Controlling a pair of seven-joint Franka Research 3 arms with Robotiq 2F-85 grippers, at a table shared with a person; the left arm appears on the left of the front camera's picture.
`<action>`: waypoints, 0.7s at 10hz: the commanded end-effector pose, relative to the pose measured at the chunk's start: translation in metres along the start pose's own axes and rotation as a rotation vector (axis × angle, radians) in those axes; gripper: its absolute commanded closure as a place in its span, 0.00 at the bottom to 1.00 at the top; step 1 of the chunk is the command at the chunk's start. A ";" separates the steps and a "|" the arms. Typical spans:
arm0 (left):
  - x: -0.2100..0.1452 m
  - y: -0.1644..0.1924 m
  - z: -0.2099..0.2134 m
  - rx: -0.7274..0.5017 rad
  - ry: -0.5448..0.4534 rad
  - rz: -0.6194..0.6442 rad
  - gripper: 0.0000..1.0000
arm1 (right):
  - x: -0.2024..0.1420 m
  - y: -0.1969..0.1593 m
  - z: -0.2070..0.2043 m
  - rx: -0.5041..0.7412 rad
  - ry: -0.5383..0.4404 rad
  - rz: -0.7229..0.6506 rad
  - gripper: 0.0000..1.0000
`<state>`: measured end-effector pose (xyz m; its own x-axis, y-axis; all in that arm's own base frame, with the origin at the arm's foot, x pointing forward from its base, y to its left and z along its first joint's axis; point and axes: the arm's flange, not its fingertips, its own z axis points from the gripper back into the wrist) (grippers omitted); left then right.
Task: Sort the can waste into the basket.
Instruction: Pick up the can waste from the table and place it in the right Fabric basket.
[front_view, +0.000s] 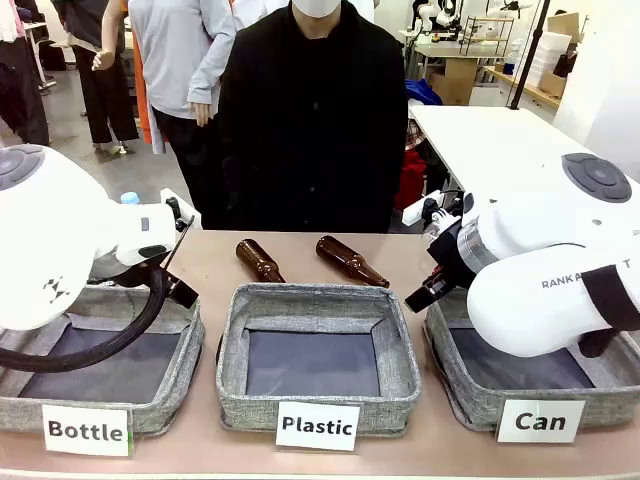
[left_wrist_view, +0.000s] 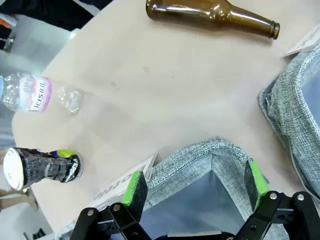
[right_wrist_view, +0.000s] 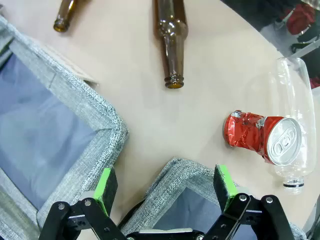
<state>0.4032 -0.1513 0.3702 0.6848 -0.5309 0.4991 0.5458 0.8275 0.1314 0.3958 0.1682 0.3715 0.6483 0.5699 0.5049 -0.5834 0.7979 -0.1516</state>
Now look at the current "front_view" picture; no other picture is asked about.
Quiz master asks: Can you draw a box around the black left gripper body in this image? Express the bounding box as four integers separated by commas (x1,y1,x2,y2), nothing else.
91,248,162,289

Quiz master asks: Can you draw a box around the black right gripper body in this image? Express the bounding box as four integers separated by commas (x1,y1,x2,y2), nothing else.
427,218,477,297

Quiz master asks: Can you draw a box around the brown glass bottle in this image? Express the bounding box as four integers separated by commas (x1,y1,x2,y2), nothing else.
235,238,287,284
315,234,391,290

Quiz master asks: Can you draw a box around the grey fabric basket labelled Bottle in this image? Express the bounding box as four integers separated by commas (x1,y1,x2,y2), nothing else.
0,283,207,437

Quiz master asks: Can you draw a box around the grey fabric basket labelled Can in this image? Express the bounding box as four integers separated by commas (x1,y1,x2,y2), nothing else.
423,287,640,432

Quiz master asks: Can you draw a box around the grey fabric basket labelled Plastic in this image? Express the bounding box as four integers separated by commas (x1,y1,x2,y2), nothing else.
215,282,423,435

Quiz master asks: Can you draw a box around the white Can label card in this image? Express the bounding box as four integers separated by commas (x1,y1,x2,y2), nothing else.
495,398,587,445

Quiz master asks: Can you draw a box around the light shirt bystander's hand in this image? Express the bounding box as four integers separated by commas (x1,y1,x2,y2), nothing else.
193,99,218,128

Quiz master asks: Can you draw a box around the red bag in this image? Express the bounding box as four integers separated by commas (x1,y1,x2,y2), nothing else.
393,148,429,212

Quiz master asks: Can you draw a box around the white side table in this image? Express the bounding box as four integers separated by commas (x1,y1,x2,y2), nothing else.
408,104,640,201

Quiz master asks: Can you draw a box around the plaid cloth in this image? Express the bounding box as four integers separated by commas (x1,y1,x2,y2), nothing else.
405,118,424,152

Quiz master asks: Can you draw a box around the white Bottle label card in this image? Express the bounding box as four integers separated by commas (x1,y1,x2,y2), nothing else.
41,403,135,458

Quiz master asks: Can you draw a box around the blue cloth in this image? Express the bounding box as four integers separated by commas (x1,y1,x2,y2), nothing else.
404,78,445,107

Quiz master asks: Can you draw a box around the bystander in orange garment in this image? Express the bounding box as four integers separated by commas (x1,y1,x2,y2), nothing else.
91,0,166,155

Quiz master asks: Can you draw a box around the white Plastic label card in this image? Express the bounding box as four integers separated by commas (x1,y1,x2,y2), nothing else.
274,400,362,453

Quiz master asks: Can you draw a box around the bystander in dark vest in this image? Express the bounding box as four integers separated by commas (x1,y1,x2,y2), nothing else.
52,0,141,154

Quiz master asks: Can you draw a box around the wooden background desk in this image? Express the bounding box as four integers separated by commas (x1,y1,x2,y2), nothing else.
413,40,507,107

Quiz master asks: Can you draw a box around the person in black coat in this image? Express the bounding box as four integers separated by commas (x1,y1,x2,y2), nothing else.
215,0,409,234

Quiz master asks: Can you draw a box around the bystander in black trousers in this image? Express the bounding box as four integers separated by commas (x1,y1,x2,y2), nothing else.
0,0,52,148

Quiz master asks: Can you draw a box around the black slanted pole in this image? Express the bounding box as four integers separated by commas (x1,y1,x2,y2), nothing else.
508,0,552,112

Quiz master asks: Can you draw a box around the stack of white boxes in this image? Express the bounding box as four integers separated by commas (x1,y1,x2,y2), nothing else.
526,31,573,87

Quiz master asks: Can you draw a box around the bystander in light blue shirt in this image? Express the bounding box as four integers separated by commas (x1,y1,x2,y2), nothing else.
127,0,240,216

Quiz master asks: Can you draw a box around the brown cardboard box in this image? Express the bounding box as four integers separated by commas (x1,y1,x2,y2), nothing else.
546,11,582,37

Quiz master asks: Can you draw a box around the white face mask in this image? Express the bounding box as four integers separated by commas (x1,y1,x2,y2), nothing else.
291,0,343,19

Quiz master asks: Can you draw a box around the thin black camera cable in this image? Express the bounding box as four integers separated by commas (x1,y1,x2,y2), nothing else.
159,214,196,275

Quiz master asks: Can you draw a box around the thick black arm cable hose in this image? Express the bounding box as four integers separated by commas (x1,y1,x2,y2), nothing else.
0,259,169,374

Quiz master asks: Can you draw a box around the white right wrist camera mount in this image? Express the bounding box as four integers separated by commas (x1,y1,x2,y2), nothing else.
402,191,464,232

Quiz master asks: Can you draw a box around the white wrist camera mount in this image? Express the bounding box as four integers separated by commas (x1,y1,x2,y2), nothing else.
158,187,203,230
402,191,464,232

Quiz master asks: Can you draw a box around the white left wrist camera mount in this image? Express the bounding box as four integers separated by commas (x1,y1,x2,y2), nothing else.
158,187,203,230

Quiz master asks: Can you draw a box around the black strap on arm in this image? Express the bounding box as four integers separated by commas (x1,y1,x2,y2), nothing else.
581,266,640,335

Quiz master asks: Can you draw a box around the wooden wall counter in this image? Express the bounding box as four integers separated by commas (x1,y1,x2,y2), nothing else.
483,64,562,110

